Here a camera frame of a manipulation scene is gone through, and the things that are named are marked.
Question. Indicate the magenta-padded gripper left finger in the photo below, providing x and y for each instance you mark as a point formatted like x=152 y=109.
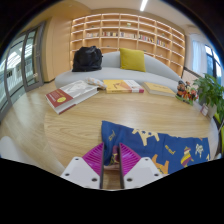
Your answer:
x=80 y=171

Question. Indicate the grey curved sofa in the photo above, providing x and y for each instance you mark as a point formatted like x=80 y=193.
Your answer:
x=110 y=75

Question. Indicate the dark-framed window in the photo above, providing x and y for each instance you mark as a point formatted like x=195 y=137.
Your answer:
x=213 y=63

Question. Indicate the wooden wall shelf unit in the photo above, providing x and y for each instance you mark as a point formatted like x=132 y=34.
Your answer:
x=133 y=30

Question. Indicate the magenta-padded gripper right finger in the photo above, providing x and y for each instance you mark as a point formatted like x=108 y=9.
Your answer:
x=141 y=170

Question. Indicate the yellow cushion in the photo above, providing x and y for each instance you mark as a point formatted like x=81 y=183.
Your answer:
x=132 y=60

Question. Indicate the long ceiling light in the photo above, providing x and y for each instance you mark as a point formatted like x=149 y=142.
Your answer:
x=143 y=5

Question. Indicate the colourful figurine set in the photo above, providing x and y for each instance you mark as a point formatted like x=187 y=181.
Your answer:
x=185 y=92

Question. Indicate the black backpack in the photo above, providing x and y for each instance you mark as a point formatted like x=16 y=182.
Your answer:
x=87 y=59

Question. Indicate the green potted plant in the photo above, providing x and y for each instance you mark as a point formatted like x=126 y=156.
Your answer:
x=210 y=90

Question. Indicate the red and white book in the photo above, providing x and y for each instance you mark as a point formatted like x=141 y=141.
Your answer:
x=71 y=94

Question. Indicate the white curtain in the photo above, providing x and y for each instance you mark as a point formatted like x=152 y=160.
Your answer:
x=197 y=56

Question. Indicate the small white cup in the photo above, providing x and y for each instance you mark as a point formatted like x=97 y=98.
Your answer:
x=204 y=110

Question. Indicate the grey-framed glass door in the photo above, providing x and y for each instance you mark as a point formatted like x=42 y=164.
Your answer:
x=20 y=70

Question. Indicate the yellow and white book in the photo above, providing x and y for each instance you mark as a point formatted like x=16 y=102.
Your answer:
x=120 y=86

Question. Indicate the blue printed towel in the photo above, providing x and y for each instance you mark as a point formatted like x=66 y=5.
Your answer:
x=166 y=145

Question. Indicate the plain yellow book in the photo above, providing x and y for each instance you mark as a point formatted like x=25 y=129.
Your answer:
x=159 y=89

